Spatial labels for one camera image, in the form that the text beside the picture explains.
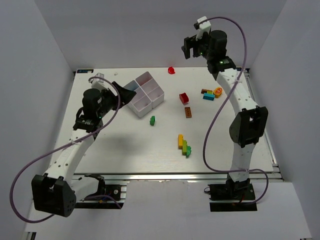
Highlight red round lego piece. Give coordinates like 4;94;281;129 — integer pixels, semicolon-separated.
167;66;176;75

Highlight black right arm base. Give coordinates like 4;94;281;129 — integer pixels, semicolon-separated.
203;183;258;213

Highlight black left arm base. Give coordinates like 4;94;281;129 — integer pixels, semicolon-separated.
71;174;127;210

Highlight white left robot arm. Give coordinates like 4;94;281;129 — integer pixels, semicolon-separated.
31;80;137;217

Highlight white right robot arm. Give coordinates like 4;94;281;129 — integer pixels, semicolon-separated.
181;30;268;188

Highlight white four-compartment container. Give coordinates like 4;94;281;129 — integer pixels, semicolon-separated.
124;71;165;118

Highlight blue label left corner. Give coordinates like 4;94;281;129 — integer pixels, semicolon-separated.
76;69;94;74

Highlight dark green lego piece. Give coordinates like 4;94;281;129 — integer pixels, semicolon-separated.
149;115;156;126

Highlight yellow orange lego piece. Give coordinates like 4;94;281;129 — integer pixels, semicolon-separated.
213;87;223;98

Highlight cyan lego brick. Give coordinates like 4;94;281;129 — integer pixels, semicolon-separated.
203;92;215;101

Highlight brown flat lego tile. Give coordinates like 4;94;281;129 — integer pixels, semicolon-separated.
184;107;192;119

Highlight yellow lego brick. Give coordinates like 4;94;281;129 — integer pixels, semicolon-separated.
178;134;184;149

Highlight light green lego brick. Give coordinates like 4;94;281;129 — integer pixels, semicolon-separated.
181;140;188;156

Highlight green lego piece right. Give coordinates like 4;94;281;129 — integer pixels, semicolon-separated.
185;145;192;158

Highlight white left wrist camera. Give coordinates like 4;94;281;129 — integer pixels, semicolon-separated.
89;78;107;92

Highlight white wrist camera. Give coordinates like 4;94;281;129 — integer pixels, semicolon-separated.
194;16;211;41
89;78;107;92

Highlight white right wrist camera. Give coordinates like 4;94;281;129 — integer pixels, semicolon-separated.
194;16;211;41

